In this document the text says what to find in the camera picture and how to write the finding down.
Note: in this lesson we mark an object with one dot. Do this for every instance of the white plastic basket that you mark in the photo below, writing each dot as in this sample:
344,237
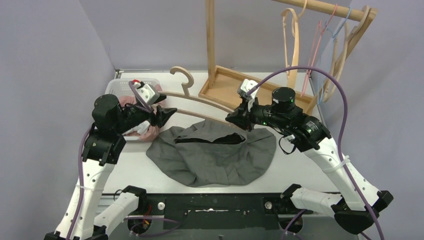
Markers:
120,86

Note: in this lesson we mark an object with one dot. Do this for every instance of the white garment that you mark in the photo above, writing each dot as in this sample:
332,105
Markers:
138,130

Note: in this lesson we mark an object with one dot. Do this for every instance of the pink wire hanger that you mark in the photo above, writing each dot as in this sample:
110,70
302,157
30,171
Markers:
319,32

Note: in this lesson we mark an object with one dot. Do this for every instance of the grey pleated skirt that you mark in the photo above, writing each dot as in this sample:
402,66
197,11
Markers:
211,153

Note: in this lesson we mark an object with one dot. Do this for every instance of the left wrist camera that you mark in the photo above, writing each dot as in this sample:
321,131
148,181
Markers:
144,93

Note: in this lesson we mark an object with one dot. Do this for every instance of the wooden hanger at rack end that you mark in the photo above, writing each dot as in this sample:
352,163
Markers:
338,61

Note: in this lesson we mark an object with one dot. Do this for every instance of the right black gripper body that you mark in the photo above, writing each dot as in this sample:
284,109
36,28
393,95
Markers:
257,115

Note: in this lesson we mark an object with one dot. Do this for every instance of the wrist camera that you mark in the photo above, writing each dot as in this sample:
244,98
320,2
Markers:
248,90
144,93

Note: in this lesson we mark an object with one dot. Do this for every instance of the wooden hanger rack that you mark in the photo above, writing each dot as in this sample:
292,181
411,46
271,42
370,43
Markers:
222,82

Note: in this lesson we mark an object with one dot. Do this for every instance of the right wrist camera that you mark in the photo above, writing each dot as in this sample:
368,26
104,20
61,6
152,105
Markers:
248,90

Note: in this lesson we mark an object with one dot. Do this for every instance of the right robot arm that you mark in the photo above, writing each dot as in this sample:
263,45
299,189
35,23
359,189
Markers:
357,202

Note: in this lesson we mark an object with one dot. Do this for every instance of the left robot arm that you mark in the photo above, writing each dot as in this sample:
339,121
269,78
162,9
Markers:
98,154

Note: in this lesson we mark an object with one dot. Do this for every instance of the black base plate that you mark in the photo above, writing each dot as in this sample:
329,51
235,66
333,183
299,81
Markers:
219,211

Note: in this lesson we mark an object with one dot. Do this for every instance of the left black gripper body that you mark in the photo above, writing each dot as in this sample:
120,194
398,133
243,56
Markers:
155,117

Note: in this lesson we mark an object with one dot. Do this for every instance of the pink garment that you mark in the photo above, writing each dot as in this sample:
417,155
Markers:
132,100

